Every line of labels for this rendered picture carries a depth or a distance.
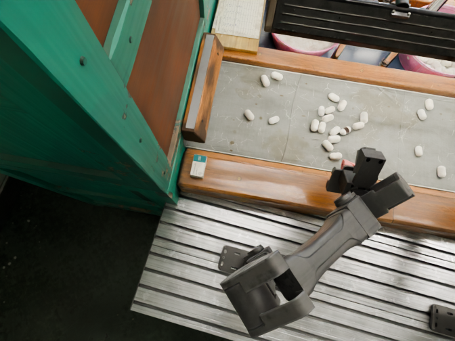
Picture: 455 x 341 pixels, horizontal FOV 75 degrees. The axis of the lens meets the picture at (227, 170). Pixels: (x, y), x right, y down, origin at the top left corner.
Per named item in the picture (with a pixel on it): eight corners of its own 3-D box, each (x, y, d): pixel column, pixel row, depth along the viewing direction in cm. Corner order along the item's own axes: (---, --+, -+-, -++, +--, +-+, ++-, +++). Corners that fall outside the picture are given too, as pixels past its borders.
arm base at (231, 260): (223, 243, 78) (216, 270, 76) (298, 264, 77) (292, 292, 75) (223, 244, 85) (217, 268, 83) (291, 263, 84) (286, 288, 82)
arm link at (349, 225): (361, 186, 56) (247, 273, 39) (391, 226, 54) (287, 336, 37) (319, 208, 66) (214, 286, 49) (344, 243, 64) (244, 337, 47)
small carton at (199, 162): (203, 178, 80) (202, 176, 78) (190, 176, 80) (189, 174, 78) (207, 157, 82) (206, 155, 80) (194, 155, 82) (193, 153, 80)
